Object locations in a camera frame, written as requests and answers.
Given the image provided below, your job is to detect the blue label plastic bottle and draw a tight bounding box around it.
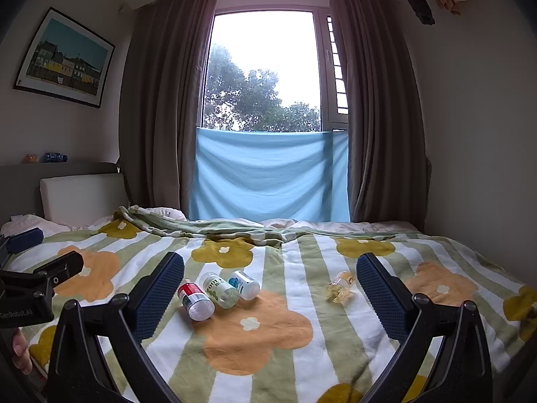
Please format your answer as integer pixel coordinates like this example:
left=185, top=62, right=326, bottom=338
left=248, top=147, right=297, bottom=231
left=227, top=270, right=261, bottom=302

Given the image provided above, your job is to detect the light blue cloth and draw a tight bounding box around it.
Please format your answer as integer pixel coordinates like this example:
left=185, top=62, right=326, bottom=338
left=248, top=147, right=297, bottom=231
left=188, top=128, right=351, bottom=223

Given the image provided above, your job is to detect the grey headboard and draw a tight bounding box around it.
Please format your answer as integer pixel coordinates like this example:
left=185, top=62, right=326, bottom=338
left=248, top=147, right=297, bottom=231
left=0, top=160, right=127, bottom=226

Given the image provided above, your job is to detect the brown curtain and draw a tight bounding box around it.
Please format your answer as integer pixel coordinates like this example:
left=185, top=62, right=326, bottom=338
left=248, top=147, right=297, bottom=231
left=118, top=0, right=218, bottom=221
left=329, top=0, right=433, bottom=231

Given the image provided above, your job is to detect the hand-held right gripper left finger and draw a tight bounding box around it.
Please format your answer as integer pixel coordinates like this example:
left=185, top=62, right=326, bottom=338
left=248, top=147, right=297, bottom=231
left=46, top=252, right=185, bottom=403

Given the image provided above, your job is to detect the framed houses picture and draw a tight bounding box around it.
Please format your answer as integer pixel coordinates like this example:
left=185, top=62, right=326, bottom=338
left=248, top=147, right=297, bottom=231
left=12, top=7, right=116, bottom=109

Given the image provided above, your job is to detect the floral striped blanket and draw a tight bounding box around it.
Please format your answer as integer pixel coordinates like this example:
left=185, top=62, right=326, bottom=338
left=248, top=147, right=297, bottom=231
left=0, top=205, right=537, bottom=403

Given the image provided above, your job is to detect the green label plastic bottle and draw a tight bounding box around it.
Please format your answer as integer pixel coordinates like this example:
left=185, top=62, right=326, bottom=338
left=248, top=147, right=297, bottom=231
left=198, top=271, right=241, bottom=310

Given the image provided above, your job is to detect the white headboard cushion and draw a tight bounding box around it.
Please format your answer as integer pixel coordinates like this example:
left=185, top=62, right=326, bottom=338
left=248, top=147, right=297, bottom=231
left=39, top=172, right=129, bottom=223

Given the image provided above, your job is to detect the person's left hand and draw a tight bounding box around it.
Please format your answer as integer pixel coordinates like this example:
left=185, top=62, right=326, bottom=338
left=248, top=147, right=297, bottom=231
left=11, top=330, right=34, bottom=375

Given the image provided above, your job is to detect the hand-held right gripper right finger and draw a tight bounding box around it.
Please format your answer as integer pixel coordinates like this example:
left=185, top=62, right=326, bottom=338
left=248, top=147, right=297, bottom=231
left=356, top=253, right=494, bottom=403

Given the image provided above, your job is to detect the red label plastic bottle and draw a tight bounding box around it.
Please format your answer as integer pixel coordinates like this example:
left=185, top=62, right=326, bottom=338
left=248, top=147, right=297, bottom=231
left=177, top=279, right=216, bottom=322

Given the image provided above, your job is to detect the window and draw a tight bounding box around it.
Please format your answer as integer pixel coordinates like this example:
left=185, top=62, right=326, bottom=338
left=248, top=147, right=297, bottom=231
left=200, top=6, right=351, bottom=134

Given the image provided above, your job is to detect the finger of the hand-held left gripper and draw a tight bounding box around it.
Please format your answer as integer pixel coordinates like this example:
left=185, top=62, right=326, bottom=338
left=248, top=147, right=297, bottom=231
left=0, top=227, right=45, bottom=270
left=0, top=251, right=85, bottom=300

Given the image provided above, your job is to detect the clear yellow small bottle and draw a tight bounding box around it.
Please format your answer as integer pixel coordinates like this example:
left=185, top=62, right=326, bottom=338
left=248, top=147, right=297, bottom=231
left=326, top=270, right=357, bottom=304

